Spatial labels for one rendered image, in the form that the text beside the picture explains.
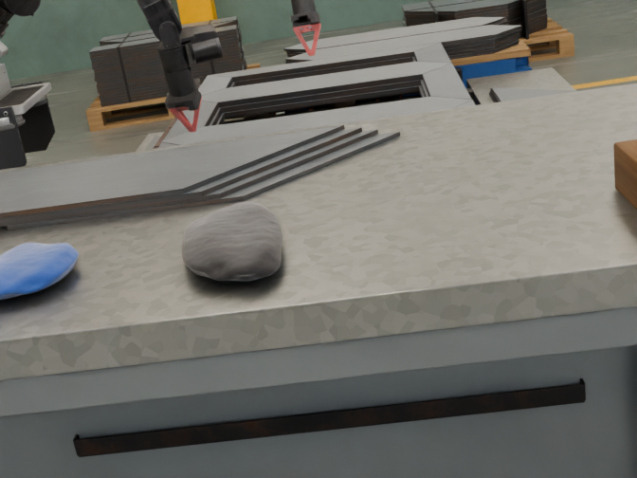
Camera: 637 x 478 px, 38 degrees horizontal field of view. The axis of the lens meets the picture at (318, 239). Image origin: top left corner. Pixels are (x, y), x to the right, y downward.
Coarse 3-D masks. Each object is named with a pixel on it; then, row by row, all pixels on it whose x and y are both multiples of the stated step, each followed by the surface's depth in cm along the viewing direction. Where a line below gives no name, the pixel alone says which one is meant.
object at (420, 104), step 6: (402, 102) 222; (408, 102) 222; (414, 102) 221; (420, 102) 220; (426, 102) 219; (432, 102) 218; (402, 108) 217; (408, 108) 216; (414, 108) 215; (420, 108) 215; (426, 108) 214; (432, 108) 213; (402, 114) 212; (408, 114) 211
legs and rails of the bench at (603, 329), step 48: (384, 336) 81; (432, 336) 81; (480, 336) 81; (528, 336) 81; (576, 336) 81; (624, 336) 81; (0, 384) 84; (48, 384) 84; (96, 384) 84; (144, 384) 84; (192, 384) 84; (240, 384) 84
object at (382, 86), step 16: (320, 64) 283; (336, 64) 282; (352, 64) 282; (368, 64) 281; (384, 64) 281; (240, 80) 285; (256, 80) 284; (272, 80) 284; (384, 80) 250; (400, 80) 250; (416, 80) 250; (272, 96) 252; (288, 96) 252; (304, 96) 252; (320, 96) 251; (336, 96) 251; (352, 96) 250; (368, 96) 250; (224, 112) 254; (240, 112) 253; (256, 112) 253
